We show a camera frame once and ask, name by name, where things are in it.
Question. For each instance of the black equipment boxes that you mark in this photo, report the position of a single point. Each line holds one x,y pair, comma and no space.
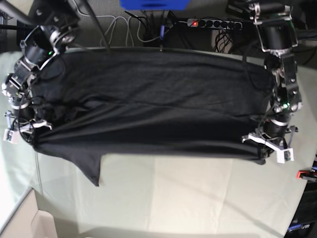
238,8

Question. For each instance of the red black clamp right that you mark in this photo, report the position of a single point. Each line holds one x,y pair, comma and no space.
307,175

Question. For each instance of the blue box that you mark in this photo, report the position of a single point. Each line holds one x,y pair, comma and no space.
154,4

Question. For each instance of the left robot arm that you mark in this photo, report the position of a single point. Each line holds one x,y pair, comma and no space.
273,23

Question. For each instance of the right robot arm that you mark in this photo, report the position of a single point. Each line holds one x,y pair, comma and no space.
55,25

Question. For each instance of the black power strip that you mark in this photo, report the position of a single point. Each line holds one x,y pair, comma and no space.
214,24

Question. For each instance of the dark grey t-shirt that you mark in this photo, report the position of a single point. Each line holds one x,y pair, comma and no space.
143,101

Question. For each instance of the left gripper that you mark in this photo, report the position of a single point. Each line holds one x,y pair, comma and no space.
274,130

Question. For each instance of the beige table frame corner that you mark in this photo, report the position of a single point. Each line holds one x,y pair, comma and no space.
28,221

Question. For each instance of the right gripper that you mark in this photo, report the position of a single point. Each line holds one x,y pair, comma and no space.
25,124

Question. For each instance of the light green table cloth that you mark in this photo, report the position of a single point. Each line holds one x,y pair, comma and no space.
167,196

